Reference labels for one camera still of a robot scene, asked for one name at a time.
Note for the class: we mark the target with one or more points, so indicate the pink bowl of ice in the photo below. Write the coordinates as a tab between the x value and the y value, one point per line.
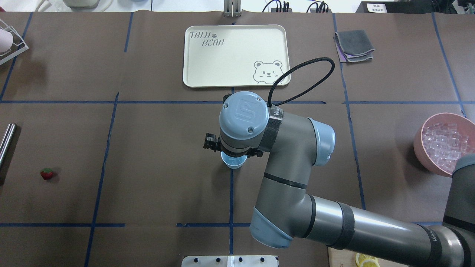
442	141

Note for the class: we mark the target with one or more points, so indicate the light blue paper cup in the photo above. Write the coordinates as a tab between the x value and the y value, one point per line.
233	162

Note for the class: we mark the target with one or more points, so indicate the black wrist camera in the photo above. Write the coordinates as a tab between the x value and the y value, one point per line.
212	142

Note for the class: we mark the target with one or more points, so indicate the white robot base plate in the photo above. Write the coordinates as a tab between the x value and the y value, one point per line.
231	261

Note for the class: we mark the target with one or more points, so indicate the lemon slice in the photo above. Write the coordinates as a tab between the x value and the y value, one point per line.
360	257
369	262

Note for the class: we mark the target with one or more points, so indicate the aluminium frame post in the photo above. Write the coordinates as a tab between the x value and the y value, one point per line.
232	8

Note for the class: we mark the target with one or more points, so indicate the wooden cutting board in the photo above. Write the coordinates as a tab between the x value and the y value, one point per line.
346	258

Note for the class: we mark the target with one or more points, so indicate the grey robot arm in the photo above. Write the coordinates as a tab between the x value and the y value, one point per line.
284	210

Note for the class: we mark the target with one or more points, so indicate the grey folded cloth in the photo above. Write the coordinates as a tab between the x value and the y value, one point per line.
353	46

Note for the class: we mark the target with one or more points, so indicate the cream bear serving tray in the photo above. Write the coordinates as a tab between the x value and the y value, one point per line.
234	55

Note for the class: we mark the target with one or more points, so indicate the red strawberry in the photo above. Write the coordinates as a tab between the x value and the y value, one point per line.
47	173

